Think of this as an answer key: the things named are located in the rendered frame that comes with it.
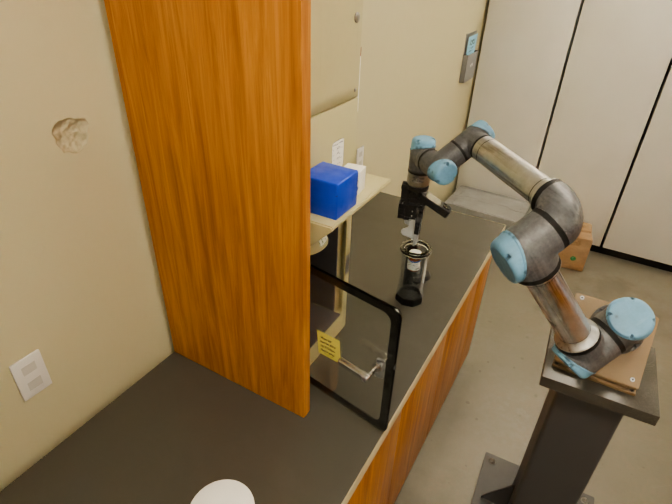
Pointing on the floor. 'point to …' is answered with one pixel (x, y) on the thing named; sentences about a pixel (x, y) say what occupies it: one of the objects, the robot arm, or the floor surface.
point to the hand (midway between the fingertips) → (417, 238)
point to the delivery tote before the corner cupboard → (488, 205)
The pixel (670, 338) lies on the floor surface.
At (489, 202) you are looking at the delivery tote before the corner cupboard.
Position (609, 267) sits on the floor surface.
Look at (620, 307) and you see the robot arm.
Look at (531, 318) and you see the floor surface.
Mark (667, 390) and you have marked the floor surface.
